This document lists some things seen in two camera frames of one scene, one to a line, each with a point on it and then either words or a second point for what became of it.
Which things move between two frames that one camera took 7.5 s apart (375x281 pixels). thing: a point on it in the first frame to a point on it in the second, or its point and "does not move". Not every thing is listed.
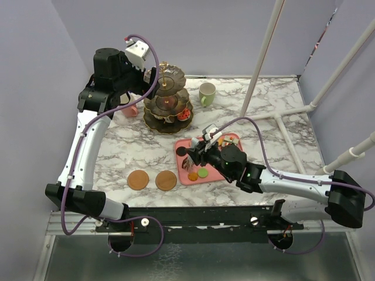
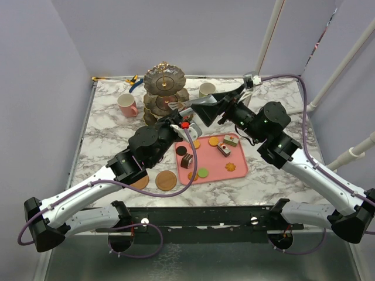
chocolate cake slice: (187, 163) does not move
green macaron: (203, 172) does not move
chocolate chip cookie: (193, 176) does not move
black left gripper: (143, 87) to (166, 122)
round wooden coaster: (166, 180) does not move
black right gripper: (198, 154) to (208, 112)
